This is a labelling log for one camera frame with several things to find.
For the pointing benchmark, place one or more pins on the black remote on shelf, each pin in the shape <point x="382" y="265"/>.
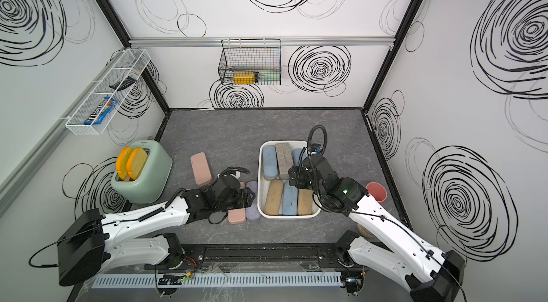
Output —
<point x="123" y="84"/>

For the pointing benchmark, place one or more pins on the lavender glasses case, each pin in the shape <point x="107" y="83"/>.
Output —
<point x="252" y="213"/>

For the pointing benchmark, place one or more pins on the white wire wall shelf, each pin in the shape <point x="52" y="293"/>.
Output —
<point x="127" y="63"/>

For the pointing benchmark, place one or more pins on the yellow item in basket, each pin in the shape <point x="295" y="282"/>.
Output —
<point x="244" y="78"/>

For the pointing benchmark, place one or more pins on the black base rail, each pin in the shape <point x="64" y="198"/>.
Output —
<point x="198" y="256"/>

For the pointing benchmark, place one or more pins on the pink glasses case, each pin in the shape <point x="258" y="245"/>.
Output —
<point x="237" y="216"/>
<point x="201" y="169"/>

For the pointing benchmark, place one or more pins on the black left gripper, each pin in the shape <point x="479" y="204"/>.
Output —
<point x="245" y="199"/>

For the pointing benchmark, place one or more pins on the beige grey glasses case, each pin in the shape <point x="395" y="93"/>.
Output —
<point x="285" y="159"/>

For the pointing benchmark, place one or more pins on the green item in basket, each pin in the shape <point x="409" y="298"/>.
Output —
<point x="269" y="77"/>

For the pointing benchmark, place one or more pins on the blue snack packet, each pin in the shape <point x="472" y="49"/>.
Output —
<point x="102" y="110"/>

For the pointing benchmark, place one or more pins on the black wire wall basket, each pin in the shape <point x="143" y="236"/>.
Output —
<point x="248" y="55"/>

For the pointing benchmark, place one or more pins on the pink cup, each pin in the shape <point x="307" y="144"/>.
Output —
<point x="378" y="191"/>

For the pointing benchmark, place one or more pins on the orange toast slice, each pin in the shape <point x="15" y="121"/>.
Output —
<point x="121" y="162"/>
<point x="136" y="162"/>

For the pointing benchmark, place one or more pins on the beige round lid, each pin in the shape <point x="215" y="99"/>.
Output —
<point x="364" y="232"/>

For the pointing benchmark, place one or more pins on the white plastic storage box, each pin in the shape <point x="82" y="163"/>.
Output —
<point x="263" y="185"/>

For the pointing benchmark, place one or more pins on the green toaster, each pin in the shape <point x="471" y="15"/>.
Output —
<point x="151" y="182"/>

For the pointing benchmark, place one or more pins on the white slotted cable duct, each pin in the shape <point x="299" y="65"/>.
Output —
<point x="218" y="280"/>

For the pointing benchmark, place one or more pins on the orange toast slice right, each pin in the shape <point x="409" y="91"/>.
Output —
<point x="136" y="162"/>

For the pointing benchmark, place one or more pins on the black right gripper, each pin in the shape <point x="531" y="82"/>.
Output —
<point x="299" y="171"/>

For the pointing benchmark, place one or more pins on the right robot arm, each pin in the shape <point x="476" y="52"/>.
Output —
<point x="426" y="272"/>

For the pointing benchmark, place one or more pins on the blue glasses case narrow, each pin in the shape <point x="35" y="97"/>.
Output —
<point x="270" y="163"/>

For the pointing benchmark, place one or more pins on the orange toast slice left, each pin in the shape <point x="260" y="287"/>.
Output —
<point x="121" y="162"/>

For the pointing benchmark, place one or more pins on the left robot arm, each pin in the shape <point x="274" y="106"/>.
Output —
<point x="96" y="242"/>

